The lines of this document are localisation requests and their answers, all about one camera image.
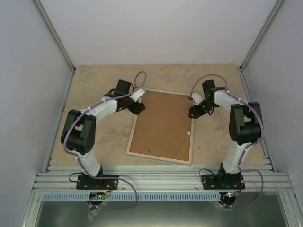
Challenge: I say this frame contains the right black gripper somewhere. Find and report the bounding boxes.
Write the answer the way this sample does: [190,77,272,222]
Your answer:
[189,99,216,119]

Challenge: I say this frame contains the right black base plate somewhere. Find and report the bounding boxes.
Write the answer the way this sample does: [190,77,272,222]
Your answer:
[201,174,246,190]

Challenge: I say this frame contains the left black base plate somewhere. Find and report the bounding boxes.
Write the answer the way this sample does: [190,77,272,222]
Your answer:
[76,174,118,191]

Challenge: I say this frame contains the aluminium corner post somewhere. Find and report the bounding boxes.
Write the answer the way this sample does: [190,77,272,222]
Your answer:
[239,0,286,71]
[32,0,76,73]

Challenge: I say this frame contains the right circuit board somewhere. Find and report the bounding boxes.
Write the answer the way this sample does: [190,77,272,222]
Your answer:
[222,191,239,198]

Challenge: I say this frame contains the grey slotted cable duct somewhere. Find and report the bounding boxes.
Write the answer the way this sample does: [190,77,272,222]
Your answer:
[42,192,221,202]

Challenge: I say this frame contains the aluminium rail beam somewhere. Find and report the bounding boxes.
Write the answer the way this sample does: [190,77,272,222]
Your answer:
[33,165,294,192]

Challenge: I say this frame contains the left aluminium corner post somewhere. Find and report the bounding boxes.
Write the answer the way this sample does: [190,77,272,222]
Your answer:
[32,0,76,73]

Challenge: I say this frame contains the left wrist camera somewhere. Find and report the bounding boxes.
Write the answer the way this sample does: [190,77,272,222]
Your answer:
[130,88,146,102]

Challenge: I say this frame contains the circuit board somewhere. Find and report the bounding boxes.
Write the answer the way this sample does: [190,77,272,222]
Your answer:
[89,192,110,200]
[222,191,239,198]

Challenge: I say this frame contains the clear plastic bag scrap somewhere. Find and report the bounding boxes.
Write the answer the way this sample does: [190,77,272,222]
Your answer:
[88,208,101,223]

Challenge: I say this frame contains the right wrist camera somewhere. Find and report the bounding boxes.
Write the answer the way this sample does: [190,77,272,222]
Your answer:
[191,93,203,105]

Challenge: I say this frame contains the right aluminium corner post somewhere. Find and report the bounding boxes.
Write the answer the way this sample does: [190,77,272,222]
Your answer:
[239,0,286,71]

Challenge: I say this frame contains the wooden teal picture frame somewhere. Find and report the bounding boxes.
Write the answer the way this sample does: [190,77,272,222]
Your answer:
[125,88,195,165]

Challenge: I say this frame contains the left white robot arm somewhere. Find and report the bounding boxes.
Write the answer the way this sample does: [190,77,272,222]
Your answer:
[61,80,145,190]

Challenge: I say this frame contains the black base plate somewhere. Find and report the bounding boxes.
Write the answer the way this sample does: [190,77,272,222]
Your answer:
[76,174,118,191]
[201,174,246,190]

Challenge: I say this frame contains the left circuit board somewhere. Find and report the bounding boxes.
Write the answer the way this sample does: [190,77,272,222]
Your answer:
[89,192,110,200]

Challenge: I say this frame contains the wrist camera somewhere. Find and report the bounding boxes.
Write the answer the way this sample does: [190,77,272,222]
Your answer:
[191,93,203,105]
[130,88,146,102]

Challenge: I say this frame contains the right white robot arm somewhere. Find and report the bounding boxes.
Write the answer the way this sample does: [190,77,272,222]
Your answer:
[188,80,264,190]

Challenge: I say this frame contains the brown cardboard backing board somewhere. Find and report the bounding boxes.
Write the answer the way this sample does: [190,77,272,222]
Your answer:
[129,91,193,163]

